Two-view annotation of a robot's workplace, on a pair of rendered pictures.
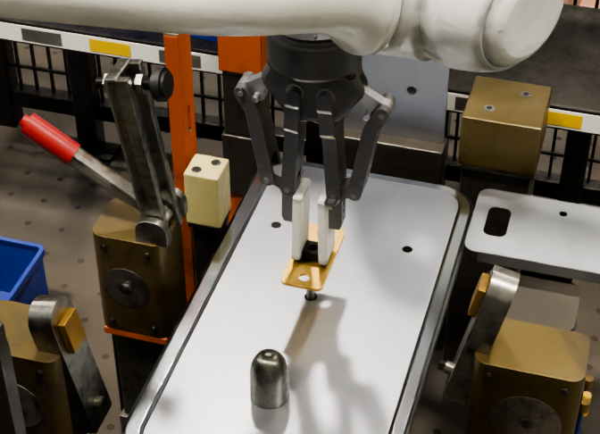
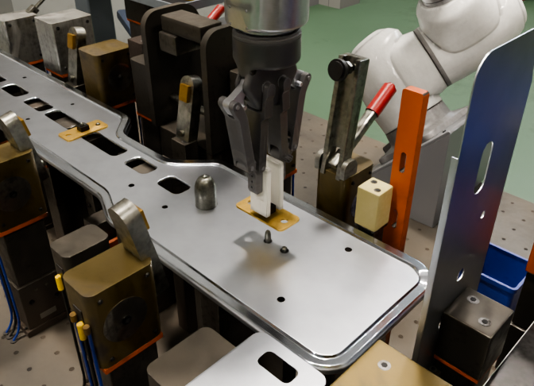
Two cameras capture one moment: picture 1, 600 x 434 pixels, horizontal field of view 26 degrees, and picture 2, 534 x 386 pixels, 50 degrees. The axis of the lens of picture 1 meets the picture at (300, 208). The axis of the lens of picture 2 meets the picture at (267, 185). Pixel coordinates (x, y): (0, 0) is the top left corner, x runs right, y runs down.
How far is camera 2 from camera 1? 1.32 m
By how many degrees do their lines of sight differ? 88
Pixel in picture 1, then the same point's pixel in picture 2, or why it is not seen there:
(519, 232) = (254, 373)
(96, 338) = not seen: hidden behind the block
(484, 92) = (415, 376)
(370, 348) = (205, 247)
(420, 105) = (431, 341)
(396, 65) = (453, 293)
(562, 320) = (159, 369)
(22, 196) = not seen: outside the picture
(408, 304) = (226, 276)
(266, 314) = not seen: hidden behind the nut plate
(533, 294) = (198, 367)
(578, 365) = (73, 279)
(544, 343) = (105, 274)
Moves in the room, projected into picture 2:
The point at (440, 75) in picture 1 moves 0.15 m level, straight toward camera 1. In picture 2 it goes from (428, 320) to (292, 260)
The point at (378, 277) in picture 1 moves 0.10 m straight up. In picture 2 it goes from (263, 274) to (262, 207)
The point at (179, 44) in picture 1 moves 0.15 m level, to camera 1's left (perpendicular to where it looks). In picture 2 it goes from (404, 98) to (434, 59)
